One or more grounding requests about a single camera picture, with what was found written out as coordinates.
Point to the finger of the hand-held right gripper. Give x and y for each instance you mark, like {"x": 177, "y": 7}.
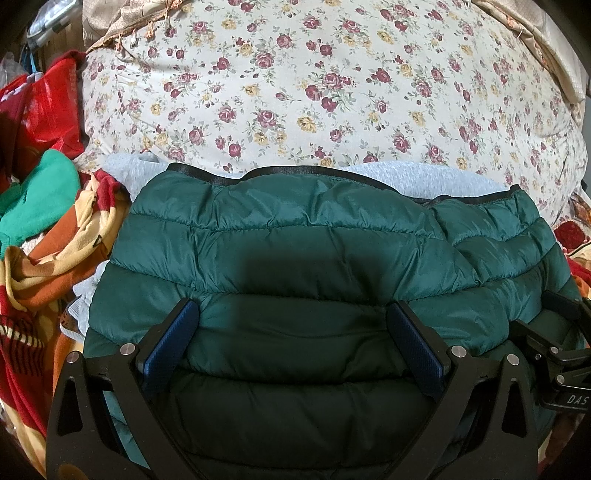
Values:
{"x": 563, "y": 304}
{"x": 531, "y": 334}

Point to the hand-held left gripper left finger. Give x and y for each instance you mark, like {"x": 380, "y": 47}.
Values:
{"x": 171, "y": 344}

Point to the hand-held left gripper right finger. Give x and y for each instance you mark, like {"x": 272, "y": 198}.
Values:
{"x": 415, "y": 346}

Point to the dark green puffer jacket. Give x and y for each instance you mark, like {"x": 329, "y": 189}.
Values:
{"x": 300, "y": 258}

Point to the light grey knit sweater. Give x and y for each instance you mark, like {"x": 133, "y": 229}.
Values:
{"x": 415, "y": 177}

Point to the bright green cloth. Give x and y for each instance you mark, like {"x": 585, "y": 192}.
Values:
{"x": 41, "y": 198}

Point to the red plastic bag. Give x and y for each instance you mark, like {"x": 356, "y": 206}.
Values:
{"x": 51, "y": 110}

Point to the floral bed sheet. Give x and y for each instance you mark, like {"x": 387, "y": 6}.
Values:
{"x": 323, "y": 92}

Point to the blue plastic item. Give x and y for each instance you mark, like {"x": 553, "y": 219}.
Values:
{"x": 34, "y": 64}

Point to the clear plastic bag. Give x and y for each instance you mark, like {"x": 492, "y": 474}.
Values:
{"x": 51, "y": 21}

